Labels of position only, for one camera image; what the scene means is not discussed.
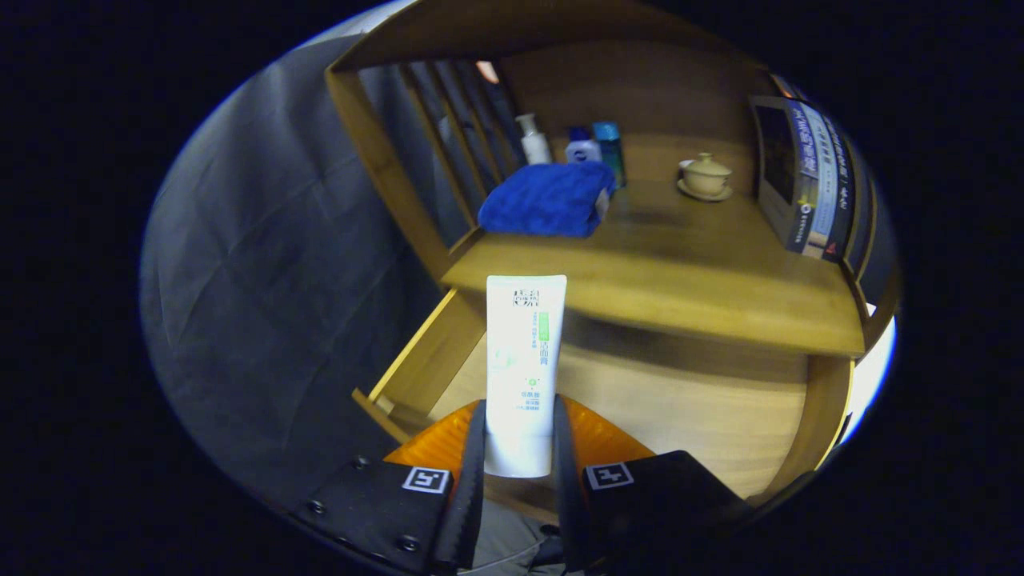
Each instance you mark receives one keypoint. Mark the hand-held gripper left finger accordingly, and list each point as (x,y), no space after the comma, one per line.
(470,504)

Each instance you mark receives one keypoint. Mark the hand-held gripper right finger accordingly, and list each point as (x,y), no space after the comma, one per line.
(566,512)

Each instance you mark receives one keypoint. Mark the wooden drawer with black knob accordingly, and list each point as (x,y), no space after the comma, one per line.
(680,416)

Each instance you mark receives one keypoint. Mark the white cosmetic tube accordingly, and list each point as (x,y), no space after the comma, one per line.
(524,352)

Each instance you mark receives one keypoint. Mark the wooden countertop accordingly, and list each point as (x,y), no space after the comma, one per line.
(680,256)

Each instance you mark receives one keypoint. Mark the wooden cabinet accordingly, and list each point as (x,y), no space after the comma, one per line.
(640,88)

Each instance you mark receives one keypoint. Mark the person's grey trousers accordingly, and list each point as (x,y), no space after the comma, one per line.
(508,544)

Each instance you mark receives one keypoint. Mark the black backdrop cloth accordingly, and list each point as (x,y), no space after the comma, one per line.
(264,280)

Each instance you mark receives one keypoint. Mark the blue towel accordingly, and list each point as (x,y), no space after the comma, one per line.
(544,200)

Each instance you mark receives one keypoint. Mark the white pump bottle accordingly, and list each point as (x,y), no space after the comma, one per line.
(534,148)

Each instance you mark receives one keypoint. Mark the small white blue-capped bottle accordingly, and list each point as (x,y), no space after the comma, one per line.
(582,150)

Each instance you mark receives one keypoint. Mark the beige lidded teacup with saucer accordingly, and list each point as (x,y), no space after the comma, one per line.
(706,178)

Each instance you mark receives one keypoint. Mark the teal bottle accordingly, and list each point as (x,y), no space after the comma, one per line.
(610,144)

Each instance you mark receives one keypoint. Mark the blue spine book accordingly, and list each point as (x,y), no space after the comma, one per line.
(800,176)

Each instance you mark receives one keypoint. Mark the pale spine book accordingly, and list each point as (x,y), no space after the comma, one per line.
(824,184)

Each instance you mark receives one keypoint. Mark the black spine book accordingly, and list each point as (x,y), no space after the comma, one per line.
(844,192)

